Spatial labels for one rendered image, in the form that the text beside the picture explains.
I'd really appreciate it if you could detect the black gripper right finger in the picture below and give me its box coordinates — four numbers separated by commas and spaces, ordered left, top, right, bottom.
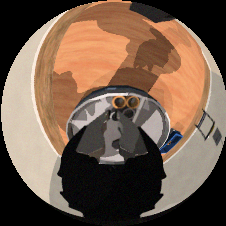
115, 110, 166, 180

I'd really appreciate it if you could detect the round grey turntable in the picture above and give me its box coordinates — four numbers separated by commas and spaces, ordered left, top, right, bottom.
66, 85, 170, 164

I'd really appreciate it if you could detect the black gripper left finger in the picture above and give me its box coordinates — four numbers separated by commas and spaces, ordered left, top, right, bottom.
57, 109, 110, 177

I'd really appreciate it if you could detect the blue crate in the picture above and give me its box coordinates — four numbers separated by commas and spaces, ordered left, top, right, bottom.
160, 128, 183, 154

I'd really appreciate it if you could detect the grey metal bushing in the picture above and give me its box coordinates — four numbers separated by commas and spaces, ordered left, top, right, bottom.
110, 107, 118, 122
122, 105, 135, 119

